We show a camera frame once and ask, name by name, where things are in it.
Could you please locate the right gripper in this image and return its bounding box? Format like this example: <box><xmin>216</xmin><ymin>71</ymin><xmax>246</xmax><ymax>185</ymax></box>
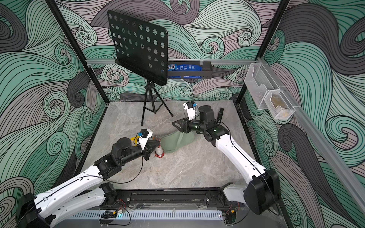
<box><xmin>176</xmin><ymin>116</ymin><xmax>208</xmax><ymax>133</ymax></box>

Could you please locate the red white plush keychain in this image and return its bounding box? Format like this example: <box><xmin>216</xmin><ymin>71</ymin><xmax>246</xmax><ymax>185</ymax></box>
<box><xmin>155</xmin><ymin>145</ymin><xmax>164</xmax><ymax>158</ymax></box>

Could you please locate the green fabric bag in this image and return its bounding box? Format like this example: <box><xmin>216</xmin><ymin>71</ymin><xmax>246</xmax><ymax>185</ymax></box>
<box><xmin>160</xmin><ymin>131</ymin><xmax>195</xmax><ymax>154</ymax></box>

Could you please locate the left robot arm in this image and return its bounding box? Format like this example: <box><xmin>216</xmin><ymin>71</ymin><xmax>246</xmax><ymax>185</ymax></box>
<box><xmin>16</xmin><ymin>137</ymin><xmax>160</xmax><ymax>228</ymax></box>

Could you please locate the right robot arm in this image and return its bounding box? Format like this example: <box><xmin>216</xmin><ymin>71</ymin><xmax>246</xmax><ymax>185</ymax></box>
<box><xmin>173</xmin><ymin>101</ymin><xmax>280</xmax><ymax>215</ymax></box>

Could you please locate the black stapler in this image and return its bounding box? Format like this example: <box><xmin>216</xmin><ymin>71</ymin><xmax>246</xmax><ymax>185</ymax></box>
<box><xmin>216</xmin><ymin>108</ymin><xmax>224</xmax><ymax>125</ymax></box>

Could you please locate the blue snack package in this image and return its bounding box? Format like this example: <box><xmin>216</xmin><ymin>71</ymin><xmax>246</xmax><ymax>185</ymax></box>
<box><xmin>167</xmin><ymin>64</ymin><xmax>202</xmax><ymax>72</ymax></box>

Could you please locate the black perforated music stand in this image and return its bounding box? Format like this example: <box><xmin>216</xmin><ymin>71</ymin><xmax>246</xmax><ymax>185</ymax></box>
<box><xmin>107</xmin><ymin>10</ymin><xmax>168</xmax><ymax>114</ymax></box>

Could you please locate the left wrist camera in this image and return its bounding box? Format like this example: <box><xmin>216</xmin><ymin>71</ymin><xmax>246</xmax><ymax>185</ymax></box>
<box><xmin>138</xmin><ymin>129</ymin><xmax>153</xmax><ymax>150</ymax></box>

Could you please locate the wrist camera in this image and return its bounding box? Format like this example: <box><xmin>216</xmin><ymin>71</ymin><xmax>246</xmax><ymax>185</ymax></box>
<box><xmin>183</xmin><ymin>101</ymin><xmax>199</xmax><ymax>121</ymax></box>
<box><xmin>138</xmin><ymin>129</ymin><xmax>153</xmax><ymax>150</ymax></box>

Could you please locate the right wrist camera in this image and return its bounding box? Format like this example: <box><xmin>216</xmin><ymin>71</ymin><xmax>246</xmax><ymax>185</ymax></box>
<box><xmin>183</xmin><ymin>101</ymin><xmax>199</xmax><ymax>121</ymax></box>

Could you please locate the yellow plastic triangle frame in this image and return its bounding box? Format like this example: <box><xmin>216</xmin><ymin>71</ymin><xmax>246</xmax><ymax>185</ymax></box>
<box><xmin>131</xmin><ymin>136</ymin><xmax>140</xmax><ymax>143</ymax></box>

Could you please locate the black wall tray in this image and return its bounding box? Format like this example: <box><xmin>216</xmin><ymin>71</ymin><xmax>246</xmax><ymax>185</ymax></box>
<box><xmin>167</xmin><ymin>61</ymin><xmax>213</xmax><ymax>79</ymax></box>

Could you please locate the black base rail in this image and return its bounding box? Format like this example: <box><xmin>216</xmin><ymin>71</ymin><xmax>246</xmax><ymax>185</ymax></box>
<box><xmin>117</xmin><ymin>187</ymin><xmax>231</xmax><ymax>208</ymax></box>

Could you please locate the white perforated cable duct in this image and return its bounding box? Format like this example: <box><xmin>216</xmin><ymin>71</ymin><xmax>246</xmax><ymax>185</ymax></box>
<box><xmin>69</xmin><ymin>210</ymin><xmax>223</xmax><ymax>221</ymax></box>

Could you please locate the large clear wall bin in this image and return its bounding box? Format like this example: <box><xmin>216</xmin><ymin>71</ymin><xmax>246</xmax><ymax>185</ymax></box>
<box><xmin>244</xmin><ymin>63</ymin><xmax>278</xmax><ymax>110</ymax></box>

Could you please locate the small clear wall bin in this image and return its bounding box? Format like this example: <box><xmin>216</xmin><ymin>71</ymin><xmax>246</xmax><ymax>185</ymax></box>
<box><xmin>264</xmin><ymin>90</ymin><xmax>295</xmax><ymax>121</ymax></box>

